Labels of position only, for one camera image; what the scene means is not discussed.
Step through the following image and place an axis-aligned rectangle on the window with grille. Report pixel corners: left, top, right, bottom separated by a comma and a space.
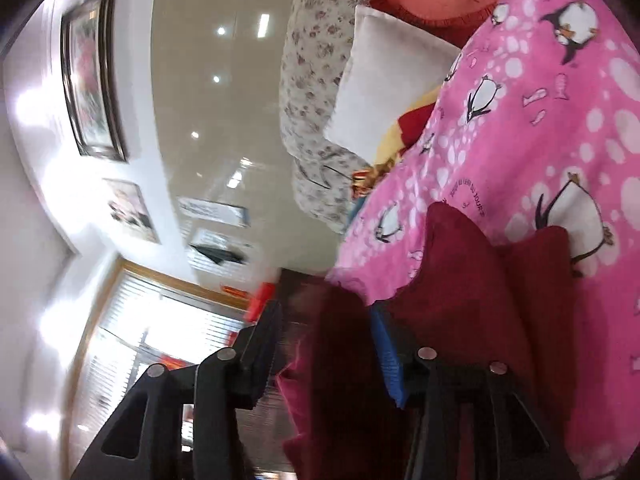
70, 260, 251, 461

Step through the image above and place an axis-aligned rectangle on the large framed picture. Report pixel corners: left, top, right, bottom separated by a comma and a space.
60, 0, 128, 163

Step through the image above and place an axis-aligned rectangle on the black wire hanger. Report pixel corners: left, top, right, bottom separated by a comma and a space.
300, 162, 351, 191

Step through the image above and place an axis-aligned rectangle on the yellow red cartoon pillow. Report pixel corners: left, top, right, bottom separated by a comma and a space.
372, 87, 441, 166

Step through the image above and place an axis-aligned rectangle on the blue cloth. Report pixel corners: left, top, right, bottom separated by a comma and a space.
345, 195, 367, 227

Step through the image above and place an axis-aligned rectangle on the orange patterned cloth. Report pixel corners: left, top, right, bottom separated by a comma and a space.
350, 165, 396, 198

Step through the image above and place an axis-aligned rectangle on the dark wooden table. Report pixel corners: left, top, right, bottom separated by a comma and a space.
275, 267, 341, 321

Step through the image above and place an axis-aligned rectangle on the floral print pillow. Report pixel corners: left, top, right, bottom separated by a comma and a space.
277, 0, 381, 233

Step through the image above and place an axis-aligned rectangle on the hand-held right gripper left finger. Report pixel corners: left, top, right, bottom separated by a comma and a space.
70, 300, 286, 480

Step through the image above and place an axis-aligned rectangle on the white pillow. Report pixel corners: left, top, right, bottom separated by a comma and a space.
324, 5, 462, 163

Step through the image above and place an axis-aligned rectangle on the small framed picture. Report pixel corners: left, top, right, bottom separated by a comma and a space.
102, 177, 161, 246

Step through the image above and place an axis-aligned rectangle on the red cloth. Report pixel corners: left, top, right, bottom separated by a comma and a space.
397, 105, 436, 148

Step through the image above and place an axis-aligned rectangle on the maroon fleece sweater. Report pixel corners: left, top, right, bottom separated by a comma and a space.
275, 202, 576, 480

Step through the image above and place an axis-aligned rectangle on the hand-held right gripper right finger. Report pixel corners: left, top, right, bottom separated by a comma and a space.
371, 304, 582, 480

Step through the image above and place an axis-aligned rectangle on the pink penguin print blanket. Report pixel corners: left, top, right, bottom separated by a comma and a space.
327, 0, 640, 480

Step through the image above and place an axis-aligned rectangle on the dark hanging cloth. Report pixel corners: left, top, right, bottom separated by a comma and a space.
189, 242, 248, 266

